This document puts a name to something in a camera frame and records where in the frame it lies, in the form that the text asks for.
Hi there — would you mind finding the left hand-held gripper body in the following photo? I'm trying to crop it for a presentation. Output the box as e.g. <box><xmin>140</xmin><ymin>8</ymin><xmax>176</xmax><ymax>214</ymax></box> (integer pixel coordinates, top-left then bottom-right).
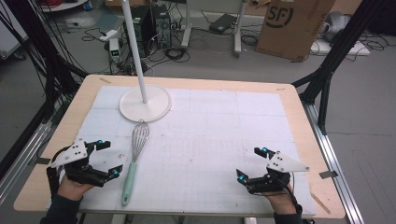
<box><xmin>50</xmin><ymin>138</ymin><xmax>106</xmax><ymax>188</ymax></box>

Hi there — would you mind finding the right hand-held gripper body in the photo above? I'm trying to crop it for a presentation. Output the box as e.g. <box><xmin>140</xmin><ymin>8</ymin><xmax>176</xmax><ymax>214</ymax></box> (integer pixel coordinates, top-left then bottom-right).
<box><xmin>246</xmin><ymin>150</ymin><xmax>311</xmax><ymax>195</ymax></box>

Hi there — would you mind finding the metal whisk with green handle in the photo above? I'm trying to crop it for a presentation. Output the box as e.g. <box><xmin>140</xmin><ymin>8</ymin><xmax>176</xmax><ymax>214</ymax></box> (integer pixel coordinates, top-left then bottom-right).
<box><xmin>120</xmin><ymin>119</ymin><xmax>151</xmax><ymax>207</ymax></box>

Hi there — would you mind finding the person's left hand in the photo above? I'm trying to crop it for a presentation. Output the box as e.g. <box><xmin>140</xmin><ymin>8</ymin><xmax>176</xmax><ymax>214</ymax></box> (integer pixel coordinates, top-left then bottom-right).
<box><xmin>57</xmin><ymin>176</ymin><xmax>95</xmax><ymax>202</ymax></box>

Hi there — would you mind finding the person's right hand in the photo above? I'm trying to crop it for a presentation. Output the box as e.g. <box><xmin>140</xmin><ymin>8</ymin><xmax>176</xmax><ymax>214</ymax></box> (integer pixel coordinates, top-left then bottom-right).
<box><xmin>262</xmin><ymin>186</ymin><xmax>299</xmax><ymax>216</ymax></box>

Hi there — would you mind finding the thin wooden strip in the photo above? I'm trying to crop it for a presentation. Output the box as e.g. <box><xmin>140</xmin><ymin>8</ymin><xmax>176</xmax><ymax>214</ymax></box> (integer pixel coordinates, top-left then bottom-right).
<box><xmin>310</xmin><ymin>192</ymin><xmax>332</xmax><ymax>216</ymax></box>

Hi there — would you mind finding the white grid mat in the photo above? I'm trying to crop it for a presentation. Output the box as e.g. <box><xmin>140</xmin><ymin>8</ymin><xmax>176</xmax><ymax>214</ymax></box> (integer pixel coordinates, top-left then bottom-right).
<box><xmin>46</xmin><ymin>85</ymin><xmax>318</xmax><ymax>217</ymax></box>

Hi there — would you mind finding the white stand with round base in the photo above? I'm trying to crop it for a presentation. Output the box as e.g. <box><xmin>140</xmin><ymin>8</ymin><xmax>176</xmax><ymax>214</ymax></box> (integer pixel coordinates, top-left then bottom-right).
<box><xmin>119</xmin><ymin>0</ymin><xmax>173</xmax><ymax>123</ymax></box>

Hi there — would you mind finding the power supply with green display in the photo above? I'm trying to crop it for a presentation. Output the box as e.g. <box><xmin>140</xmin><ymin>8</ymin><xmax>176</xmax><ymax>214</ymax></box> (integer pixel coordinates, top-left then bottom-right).
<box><xmin>108</xmin><ymin>37</ymin><xmax>121</xmax><ymax>63</ymax></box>

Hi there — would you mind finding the white power strip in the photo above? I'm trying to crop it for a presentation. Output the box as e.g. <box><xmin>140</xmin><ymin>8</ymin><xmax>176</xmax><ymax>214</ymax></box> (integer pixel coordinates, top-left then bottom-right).
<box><xmin>98</xmin><ymin>29</ymin><xmax>120</xmax><ymax>43</ymax></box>

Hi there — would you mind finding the white floor board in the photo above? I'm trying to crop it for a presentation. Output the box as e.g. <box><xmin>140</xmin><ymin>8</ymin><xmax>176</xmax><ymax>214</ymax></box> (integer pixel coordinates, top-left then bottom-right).
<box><xmin>309</xmin><ymin>38</ymin><xmax>372</xmax><ymax>57</ymax></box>

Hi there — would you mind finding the brown cardboard box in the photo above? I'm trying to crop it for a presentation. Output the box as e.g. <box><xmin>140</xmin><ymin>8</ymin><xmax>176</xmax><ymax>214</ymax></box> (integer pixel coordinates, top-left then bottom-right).
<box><xmin>255</xmin><ymin>0</ymin><xmax>338</xmax><ymax>62</ymax></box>

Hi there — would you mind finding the white stand leg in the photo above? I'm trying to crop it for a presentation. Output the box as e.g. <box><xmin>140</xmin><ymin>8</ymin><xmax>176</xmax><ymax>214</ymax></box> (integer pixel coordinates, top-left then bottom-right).
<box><xmin>233</xmin><ymin>0</ymin><xmax>249</xmax><ymax>59</ymax></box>
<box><xmin>180</xmin><ymin>0</ymin><xmax>193</xmax><ymax>49</ymax></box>

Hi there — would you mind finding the black computer tower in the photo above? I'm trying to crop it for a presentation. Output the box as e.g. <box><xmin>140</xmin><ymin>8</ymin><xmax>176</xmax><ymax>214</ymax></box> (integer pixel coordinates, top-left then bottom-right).
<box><xmin>151</xmin><ymin>4</ymin><xmax>173</xmax><ymax>49</ymax></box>
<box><xmin>130</xmin><ymin>5</ymin><xmax>157</xmax><ymax>59</ymax></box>

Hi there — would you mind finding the black flat device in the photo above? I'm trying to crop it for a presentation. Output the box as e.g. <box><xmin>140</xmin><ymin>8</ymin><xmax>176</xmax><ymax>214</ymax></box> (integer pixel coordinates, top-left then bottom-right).
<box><xmin>207</xmin><ymin>13</ymin><xmax>238</xmax><ymax>35</ymax></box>

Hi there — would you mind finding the white round table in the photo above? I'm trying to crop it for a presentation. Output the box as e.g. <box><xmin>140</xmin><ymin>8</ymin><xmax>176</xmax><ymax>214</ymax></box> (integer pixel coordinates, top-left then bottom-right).
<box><xmin>39</xmin><ymin>0</ymin><xmax>89</xmax><ymax>13</ymax></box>

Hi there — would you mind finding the grey rounded object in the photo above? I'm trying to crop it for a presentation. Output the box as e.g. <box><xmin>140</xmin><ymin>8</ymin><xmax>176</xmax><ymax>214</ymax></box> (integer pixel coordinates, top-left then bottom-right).
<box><xmin>319</xmin><ymin>11</ymin><xmax>352</xmax><ymax>43</ymax></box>

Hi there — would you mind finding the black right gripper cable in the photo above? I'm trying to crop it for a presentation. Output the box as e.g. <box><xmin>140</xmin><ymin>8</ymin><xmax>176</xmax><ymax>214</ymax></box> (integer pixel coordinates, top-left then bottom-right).
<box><xmin>278</xmin><ymin>175</ymin><xmax>304</xmax><ymax>214</ymax></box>

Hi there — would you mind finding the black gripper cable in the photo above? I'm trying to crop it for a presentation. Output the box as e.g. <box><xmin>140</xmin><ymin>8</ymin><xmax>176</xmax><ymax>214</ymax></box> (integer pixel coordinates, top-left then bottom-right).
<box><xmin>278</xmin><ymin>175</ymin><xmax>304</xmax><ymax>214</ymax></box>
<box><xmin>46</xmin><ymin>146</ymin><xmax>71</xmax><ymax>200</ymax></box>

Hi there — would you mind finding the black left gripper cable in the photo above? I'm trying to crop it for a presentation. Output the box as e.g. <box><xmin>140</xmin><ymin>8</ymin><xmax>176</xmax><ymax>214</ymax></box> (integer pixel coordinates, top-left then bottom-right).
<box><xmin>46</xmin><ymin>146</ymin><xmax>71</xmax><ymax>200</ymax></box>

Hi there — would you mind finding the aluminium rail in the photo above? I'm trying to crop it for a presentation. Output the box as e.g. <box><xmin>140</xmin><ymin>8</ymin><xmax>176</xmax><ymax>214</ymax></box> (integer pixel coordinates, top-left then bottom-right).
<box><xmin>303</xmin><ymin>102</ymin><xmax>366</xmax><ymax>224</ymax></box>
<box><xmin>0</xmin><ymin>120</ymin><xmax>53</xmax><ymax>206</ymax></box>

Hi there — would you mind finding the black metal frame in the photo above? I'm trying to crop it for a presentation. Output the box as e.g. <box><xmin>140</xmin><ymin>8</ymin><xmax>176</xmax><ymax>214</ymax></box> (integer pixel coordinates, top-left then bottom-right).
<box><xmin>291</xmin><ymin>0</ymin><xmax>386</xmax><ymax>136</ymax></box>
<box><xmin>0</xmin><ymin>0</ymin><xmax>89</xmax><ymax>125</ymax></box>

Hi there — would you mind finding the coiled black cable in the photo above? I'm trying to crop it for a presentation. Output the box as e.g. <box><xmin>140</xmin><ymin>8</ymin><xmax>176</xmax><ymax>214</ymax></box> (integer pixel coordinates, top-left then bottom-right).
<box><xmin>240</xmin><ymin>33</ymin><xmax>260</xmax><ymax>48</ymax></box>
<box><xmin>163</xmin><ymin>46</ymin><xmax>191</xmax><ymax>63</ymax></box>

